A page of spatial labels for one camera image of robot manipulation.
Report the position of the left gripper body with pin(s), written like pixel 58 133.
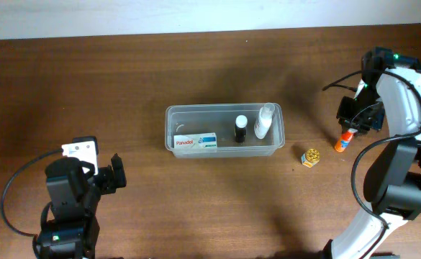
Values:
pixel 105 181

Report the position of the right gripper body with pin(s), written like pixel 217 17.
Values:
pixel 361 114

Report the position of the orange tube white cap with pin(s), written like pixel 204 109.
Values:
pixel 344 140

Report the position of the small jar gold lid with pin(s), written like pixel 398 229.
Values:
pixel 310 158

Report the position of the Panadol medicine box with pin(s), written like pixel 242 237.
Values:
pixel 196 141

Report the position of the white spray bottle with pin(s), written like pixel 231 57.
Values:
pixel 264 120

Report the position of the dark bottle white cap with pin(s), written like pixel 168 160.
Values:
pixel 240 128

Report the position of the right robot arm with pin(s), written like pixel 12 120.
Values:
pixel 386 175

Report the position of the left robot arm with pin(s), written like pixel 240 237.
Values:
pixel 69 227

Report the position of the clear plastic container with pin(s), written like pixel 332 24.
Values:
pixel 220 119

